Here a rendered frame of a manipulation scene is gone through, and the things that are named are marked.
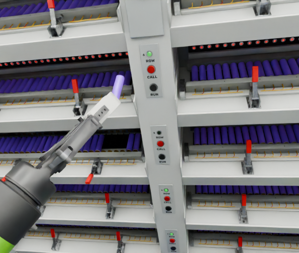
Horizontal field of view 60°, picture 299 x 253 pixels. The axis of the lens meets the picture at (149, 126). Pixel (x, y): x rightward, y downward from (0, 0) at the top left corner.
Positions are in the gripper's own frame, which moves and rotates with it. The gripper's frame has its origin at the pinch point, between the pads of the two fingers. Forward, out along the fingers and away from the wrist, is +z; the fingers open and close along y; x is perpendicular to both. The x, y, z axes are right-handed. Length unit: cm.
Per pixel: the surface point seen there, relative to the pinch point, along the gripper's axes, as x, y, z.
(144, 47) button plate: -3.1, -3.9, 15.5
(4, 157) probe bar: -6, 51, -12
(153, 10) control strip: -7.4, -9.4, 18.3
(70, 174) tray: 10.4, 34.8, -5.6
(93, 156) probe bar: 11.1, 30.1, 1.9
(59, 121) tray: -3.6, 22.6, 0.0
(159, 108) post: 9.8, 2.8, 12.6
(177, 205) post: 38.4, 18.4, 5.2
